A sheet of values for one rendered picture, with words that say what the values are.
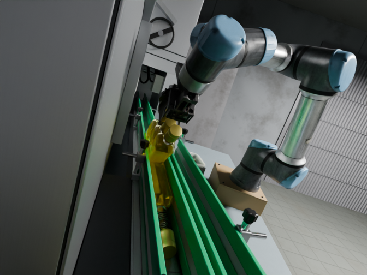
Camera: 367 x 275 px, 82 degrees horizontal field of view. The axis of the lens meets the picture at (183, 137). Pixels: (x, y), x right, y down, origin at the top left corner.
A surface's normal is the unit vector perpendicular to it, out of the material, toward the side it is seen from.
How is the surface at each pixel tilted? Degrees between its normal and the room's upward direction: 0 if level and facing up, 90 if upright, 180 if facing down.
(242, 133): 90
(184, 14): 90
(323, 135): 90
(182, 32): 90
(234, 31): 49
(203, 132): 82
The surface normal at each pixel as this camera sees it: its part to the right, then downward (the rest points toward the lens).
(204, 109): 0.00, 0.11
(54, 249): 0.22, 0.31
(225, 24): 0.36, -0.36
